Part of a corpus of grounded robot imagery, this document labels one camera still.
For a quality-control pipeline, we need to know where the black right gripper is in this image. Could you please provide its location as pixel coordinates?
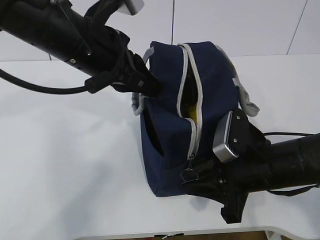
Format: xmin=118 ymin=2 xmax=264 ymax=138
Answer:
xmin=181 ymin=154 xmax=272 ymax=224

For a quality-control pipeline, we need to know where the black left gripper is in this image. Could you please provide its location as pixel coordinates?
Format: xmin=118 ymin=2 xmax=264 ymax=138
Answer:
xmin=79 ymin=24 xmax=162 ymax=97

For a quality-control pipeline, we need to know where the navy blue lunch bag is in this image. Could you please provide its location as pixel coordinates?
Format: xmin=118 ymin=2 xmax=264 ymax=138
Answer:
xmin=131 ymin=41 xmax=260 ymax=197

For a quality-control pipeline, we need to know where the yellow pear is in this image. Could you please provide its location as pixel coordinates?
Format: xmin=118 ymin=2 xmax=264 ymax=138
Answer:
xmin=188 ymin=105 xmax=202 ymax=125

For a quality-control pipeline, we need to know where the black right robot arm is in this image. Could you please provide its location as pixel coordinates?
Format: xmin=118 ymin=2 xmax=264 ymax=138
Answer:
xmin=180 ymin=134 xmax=320 ymax=224

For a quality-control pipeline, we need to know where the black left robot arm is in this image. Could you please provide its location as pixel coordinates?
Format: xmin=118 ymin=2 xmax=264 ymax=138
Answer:
xmin=0 ymin=0 xmax=162 ymax=97

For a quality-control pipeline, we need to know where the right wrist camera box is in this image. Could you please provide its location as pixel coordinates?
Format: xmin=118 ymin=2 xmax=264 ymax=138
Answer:
xmin=212 ymin=108 xmax=270 ymax=164

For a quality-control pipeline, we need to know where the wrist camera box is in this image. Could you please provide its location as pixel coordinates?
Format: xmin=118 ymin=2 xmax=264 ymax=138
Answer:
xmin=212 ymin=108 xmax=270 ymax=164
xmin=116 ymin=0 xmax=145 ymax=16

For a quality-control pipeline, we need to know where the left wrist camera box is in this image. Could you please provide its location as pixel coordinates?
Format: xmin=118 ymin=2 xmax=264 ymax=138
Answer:
xmin=116 ymin=0 xmax=145 ymax=16

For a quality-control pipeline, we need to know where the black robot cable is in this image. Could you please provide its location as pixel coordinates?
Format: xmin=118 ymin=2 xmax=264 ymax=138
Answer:
xmin=262 ymin=131 xmax=320 ymax=197

